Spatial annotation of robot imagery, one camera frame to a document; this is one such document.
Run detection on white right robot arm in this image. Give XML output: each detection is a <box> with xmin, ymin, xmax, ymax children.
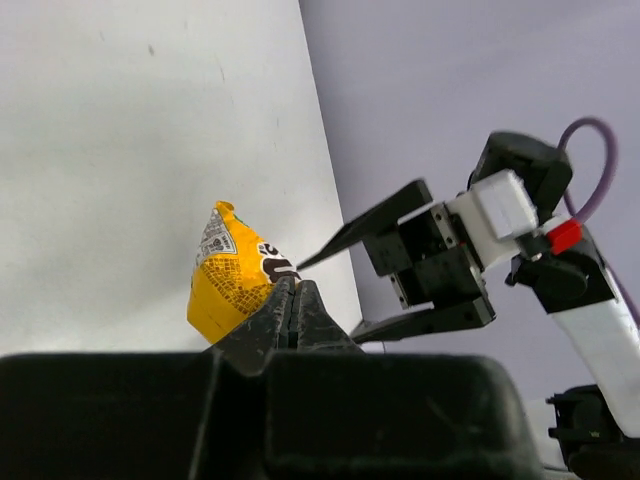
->
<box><xmin>310</xmin><ymin>131</ymin><xmax>639</xmax><ymax>479</ymax></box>

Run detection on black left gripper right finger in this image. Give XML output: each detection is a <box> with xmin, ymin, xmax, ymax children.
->
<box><xmin>264</xmin><ymin>281</ymin><xmax>543</xmax><ymax>479</ymax></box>

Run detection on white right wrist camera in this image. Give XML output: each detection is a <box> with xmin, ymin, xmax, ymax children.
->
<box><xmin>446</xmin><ymin>170</ymin><xmax>583</xmax><ymax>270</ymax></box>

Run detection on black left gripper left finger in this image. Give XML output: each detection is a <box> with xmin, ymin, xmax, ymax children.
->
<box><xmin>0</xmin><ymin>275</ymin><xmax>296</xmax><ymax>480</ymax></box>

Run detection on small yellow snack packet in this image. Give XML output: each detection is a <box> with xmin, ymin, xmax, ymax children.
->
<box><xmin>186</xmin><ymin>201</ymin><xmax>300</xmax><ymax>344</ymax></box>

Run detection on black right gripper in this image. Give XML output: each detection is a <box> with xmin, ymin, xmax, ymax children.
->
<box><xmin>297</xmin><ymin>132</ymin><xmax>587</xmax><ymax>344</ymax></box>

